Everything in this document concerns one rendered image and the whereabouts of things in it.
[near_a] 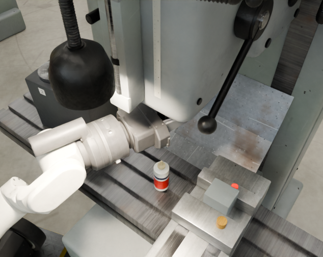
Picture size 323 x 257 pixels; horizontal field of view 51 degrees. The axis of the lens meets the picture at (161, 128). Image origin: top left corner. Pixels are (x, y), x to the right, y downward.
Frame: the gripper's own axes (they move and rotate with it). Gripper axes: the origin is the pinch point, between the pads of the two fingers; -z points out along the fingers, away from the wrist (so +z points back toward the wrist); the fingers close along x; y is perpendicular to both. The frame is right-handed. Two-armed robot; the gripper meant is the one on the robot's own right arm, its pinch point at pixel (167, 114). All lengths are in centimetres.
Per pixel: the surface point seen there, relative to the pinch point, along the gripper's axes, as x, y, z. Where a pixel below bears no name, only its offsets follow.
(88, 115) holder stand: 22.1, 14.3, 10.3
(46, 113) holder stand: 37.2, 22.4, 18.5
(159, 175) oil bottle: 0.7, 21.6, 1.5
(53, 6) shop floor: 290, 122, -48
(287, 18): -3.2, -16.0, -24.3
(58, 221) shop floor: 62, 122, 29
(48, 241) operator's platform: 31, 82, 35
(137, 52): -5.6, -21.7, 9.0
